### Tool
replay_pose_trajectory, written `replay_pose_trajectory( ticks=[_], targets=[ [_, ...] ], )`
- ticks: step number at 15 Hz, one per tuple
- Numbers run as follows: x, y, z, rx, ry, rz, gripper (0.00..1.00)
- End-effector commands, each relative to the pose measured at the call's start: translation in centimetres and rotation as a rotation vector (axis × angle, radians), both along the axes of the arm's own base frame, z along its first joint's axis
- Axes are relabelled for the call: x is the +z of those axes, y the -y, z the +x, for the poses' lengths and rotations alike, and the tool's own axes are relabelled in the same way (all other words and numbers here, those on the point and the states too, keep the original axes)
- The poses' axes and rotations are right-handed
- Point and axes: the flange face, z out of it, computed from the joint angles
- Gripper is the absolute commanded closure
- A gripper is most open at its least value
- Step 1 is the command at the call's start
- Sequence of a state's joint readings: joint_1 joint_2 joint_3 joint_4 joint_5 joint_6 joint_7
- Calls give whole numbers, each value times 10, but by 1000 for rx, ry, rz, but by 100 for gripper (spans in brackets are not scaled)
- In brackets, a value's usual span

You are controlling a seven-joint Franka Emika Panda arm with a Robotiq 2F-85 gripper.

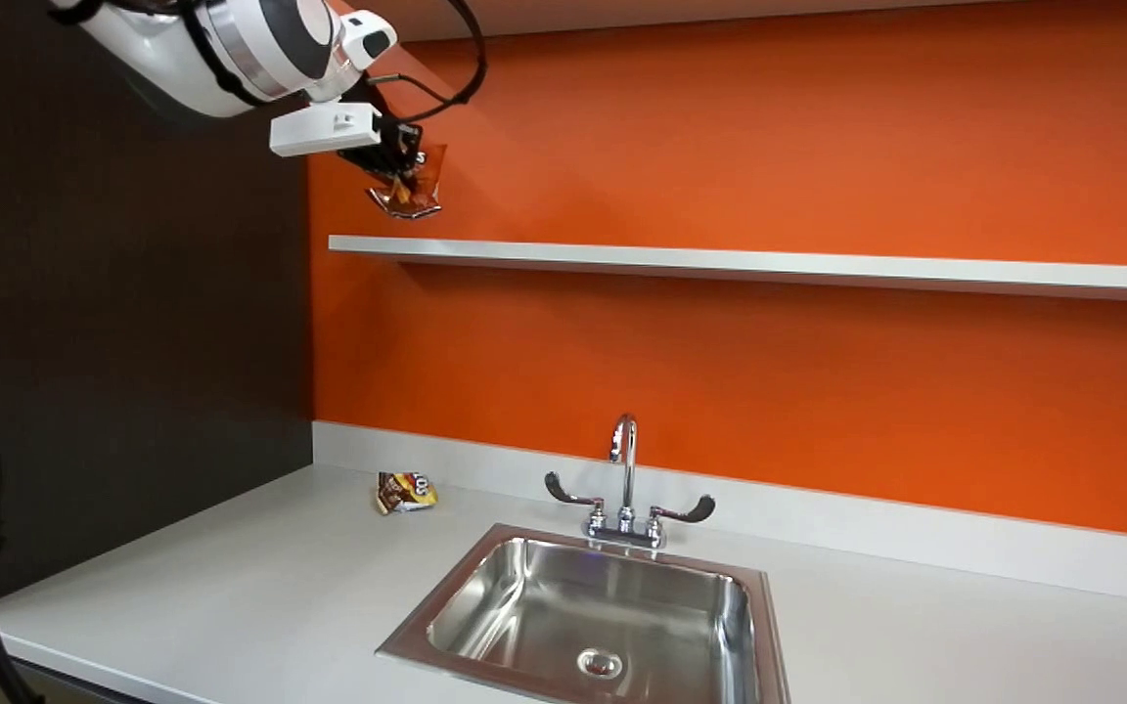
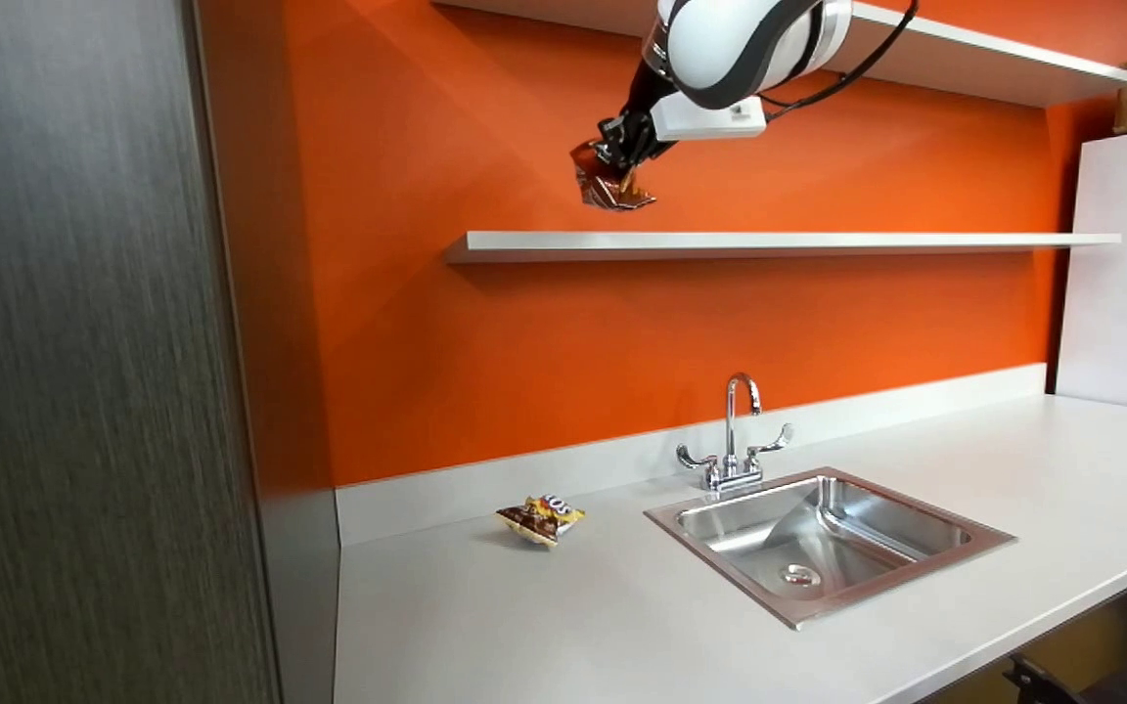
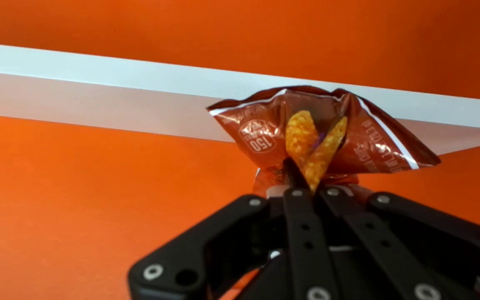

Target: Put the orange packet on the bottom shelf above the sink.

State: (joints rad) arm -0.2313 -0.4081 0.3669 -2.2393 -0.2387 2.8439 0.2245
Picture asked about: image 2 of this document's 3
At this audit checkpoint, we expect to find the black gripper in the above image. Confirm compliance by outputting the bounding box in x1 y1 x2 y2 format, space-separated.
582 58 680 201

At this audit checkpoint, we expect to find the orange chips packet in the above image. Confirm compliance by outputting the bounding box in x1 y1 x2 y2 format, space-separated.
568 137 662 215

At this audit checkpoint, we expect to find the small yellow snack packet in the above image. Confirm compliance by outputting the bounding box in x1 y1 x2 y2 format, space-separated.
492 492 593 552

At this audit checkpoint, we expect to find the stainless steel sink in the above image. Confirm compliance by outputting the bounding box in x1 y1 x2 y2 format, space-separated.
643 466 1018 635

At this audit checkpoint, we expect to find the chrome faucet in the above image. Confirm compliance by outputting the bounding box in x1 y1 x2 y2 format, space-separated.
675 372 800 501

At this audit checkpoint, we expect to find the dark grey wood cabinet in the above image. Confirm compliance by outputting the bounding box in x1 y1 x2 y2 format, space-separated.
0 0 285 704

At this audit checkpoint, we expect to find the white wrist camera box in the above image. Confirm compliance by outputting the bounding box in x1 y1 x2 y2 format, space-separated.
649 90 775 144

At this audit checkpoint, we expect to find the thin white wall shelf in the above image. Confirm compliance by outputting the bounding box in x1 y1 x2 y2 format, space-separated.
441 227 1127 269

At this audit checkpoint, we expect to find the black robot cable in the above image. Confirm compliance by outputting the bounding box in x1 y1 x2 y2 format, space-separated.
754 0 924 116

